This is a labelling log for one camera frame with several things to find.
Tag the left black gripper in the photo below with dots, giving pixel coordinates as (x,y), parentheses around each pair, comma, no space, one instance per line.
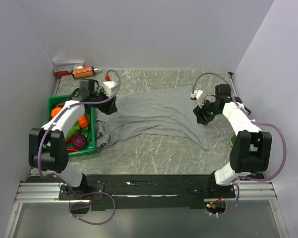
(110,106)

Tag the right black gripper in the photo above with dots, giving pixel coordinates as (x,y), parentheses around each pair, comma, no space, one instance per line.
(199,112)

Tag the grey garment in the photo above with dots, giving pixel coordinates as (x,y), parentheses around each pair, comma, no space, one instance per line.
(167,112)

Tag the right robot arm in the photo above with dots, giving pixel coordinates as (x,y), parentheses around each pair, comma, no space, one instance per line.
(251,149)

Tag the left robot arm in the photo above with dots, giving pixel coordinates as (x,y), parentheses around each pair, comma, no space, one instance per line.
(47,144)

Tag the small orange pumpkin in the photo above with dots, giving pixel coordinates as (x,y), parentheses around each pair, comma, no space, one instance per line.
(83,121)

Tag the green yellow round object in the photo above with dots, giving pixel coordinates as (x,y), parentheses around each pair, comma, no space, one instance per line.
(232,141)

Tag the green lettuce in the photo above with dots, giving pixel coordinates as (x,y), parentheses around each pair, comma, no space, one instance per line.
(73,130)

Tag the green plastic crate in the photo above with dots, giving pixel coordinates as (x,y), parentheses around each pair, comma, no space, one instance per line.
(88,132)

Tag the orange cylinder tool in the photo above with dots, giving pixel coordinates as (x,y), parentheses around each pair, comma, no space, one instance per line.
(84,72)

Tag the purple cabbage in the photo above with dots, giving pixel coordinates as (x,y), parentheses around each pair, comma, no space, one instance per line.
(79,141)

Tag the red bell pepper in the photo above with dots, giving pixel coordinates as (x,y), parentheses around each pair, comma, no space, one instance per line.
(59,104)

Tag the orange fruit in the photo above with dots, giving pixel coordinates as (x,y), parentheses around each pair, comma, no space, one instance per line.
(55,111)

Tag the red chili pepper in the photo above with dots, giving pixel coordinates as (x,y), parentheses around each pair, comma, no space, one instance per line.
(72,149)

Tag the red white box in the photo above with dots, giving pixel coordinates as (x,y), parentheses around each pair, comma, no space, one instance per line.
(65,70)

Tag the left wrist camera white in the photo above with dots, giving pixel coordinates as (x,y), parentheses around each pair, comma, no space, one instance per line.
(109,86)

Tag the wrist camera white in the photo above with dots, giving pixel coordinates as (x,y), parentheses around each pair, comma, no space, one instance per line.
(109,86)
(198,96)

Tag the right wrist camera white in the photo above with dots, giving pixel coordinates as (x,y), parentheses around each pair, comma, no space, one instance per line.
(198,96)

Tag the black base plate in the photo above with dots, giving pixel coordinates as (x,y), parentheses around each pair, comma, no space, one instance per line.
(150,191)

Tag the aluminium rail frame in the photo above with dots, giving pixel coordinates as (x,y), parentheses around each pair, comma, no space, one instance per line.
(39,213)

